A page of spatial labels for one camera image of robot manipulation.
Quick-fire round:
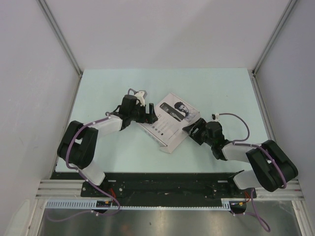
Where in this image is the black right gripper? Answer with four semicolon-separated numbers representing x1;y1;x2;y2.
183;118;214;147

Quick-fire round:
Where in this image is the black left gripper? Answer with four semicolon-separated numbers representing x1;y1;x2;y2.
129;102;158;124

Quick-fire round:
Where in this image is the white box with black tray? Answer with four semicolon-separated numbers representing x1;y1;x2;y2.
140;93;201;153

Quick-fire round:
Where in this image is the silver black hair clipper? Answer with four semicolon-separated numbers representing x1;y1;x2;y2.
160;102;185;122

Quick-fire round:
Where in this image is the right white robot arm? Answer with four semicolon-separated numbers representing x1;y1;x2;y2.
183;118;298;197

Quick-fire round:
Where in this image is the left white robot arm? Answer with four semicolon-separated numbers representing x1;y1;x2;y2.
57;89;158;197

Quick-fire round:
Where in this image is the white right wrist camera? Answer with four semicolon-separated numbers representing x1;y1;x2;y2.
211;113;220;121

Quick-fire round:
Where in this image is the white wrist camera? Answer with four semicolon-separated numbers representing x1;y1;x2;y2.
134;90;147;106
211;113;220;121

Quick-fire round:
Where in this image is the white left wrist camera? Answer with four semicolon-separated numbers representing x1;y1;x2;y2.
134;90;147;106

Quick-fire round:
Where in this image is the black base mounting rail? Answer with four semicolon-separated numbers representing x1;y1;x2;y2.
81;173;256;207

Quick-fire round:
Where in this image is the aluminium frame rail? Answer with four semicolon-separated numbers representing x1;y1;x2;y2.
35;180;304;211

